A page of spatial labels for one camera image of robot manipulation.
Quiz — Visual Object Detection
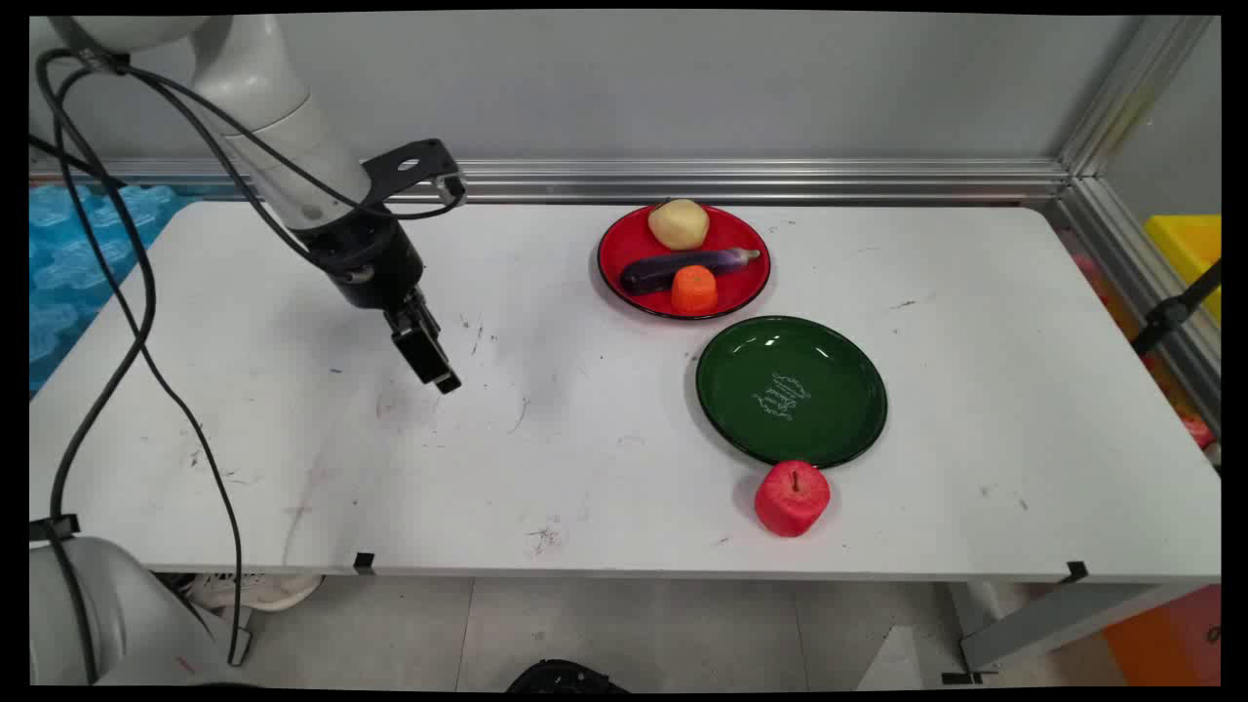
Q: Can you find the orange toy carrot piece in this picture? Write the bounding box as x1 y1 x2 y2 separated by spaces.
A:
671 265 720 316

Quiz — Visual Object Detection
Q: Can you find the white shoe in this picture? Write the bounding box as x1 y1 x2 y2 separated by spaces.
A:
180 573 324 614

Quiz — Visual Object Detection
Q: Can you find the yellow toy potato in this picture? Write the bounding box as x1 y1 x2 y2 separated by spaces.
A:
647 199 711 251

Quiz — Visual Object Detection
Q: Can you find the orange box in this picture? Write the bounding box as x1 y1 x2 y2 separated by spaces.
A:
1102 585 1222 687

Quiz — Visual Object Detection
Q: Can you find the red plate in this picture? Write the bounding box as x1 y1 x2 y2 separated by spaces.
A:
597 203 772 321

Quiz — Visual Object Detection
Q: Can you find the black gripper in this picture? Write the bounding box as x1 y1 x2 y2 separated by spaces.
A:
296 209 463 396

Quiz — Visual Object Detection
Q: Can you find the green plate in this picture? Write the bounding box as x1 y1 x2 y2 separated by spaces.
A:
695 315 888 469

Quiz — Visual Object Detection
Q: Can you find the red toy apple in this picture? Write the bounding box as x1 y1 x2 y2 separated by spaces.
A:
754 460 832 538

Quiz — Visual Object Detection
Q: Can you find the purple toy eggplant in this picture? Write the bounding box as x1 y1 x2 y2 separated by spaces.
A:
620 248 762 296

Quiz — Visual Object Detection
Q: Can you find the upright aluminium frame post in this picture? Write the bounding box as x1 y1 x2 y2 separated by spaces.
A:
1058 15 1220 178

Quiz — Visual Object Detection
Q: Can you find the thick black cable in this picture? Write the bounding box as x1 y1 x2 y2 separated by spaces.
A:
35 47 159 685

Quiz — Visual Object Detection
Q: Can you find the thin black cable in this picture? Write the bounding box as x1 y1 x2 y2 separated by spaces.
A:
54 58 465 670

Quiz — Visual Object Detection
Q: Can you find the blue bubble mat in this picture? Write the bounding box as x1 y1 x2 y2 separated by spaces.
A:
29 182 198 393

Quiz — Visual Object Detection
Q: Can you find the black round floor object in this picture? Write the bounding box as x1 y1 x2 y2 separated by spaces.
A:
505 659 631 694

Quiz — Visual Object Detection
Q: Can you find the yellow plastic bin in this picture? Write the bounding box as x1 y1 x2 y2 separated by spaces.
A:
1143 214 1222 323

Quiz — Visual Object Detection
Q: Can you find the side aluminium frame rail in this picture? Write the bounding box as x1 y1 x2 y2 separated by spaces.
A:
1048 175 1222 435

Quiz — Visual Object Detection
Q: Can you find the grey table leg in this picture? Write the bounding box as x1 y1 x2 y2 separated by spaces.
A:
941 582 1210 685

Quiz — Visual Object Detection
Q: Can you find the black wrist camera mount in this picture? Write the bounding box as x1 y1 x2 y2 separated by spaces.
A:
360 138 468 212

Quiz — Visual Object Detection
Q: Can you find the horizontal aluminium frame rail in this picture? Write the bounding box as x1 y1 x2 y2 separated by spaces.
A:
29 158 1073 205

